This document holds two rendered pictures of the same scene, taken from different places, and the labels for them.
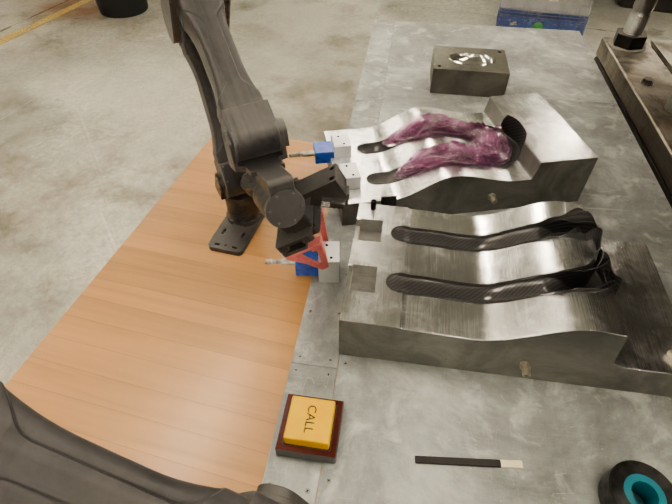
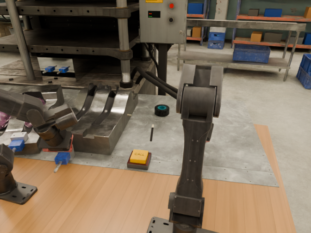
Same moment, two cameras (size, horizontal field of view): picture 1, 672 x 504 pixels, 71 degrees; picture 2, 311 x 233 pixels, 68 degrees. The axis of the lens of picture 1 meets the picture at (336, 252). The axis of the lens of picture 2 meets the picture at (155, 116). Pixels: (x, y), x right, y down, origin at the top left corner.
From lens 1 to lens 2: 0.76 m
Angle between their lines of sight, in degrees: 69
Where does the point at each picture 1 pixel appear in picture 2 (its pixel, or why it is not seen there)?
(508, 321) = (119, 107)
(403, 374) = (122, 141)
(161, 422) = (130, 206)
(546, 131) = (39, 88)
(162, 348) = (90, 214)
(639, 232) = not seen: hidden behind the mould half
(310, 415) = (138, 154)
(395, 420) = (138, 144)
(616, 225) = not seen: hidden behind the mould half
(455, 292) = (102, 117)
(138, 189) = not seen: outside the picture
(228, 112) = (26, 101)
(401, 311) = (108, 125)
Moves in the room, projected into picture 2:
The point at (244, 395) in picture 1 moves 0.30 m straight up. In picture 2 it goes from (122, 180) to (115, 104)
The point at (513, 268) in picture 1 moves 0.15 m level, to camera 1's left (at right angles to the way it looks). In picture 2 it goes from (100, 103) to (93, 119)
